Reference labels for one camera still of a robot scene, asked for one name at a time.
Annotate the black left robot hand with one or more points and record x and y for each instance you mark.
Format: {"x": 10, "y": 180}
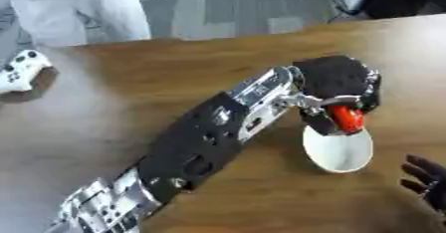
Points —
{"x": 337, "y": 77}

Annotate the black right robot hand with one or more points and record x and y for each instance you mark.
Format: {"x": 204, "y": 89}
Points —
{"x": 428, "y": 180}

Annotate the red toy object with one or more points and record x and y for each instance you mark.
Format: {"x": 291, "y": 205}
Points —
{"x": 347, "y": 117}

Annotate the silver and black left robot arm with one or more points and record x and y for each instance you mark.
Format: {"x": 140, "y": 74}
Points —
{"x": 191, "y": 150}

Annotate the white round bowl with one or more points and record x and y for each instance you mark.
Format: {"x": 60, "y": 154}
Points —
{"x": 338, "y": 150}

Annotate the person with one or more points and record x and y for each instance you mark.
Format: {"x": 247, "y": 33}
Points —
{"x": 75, "y": 8}

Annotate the white game controller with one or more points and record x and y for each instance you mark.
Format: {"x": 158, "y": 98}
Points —
{"x": 17, "y": 71}

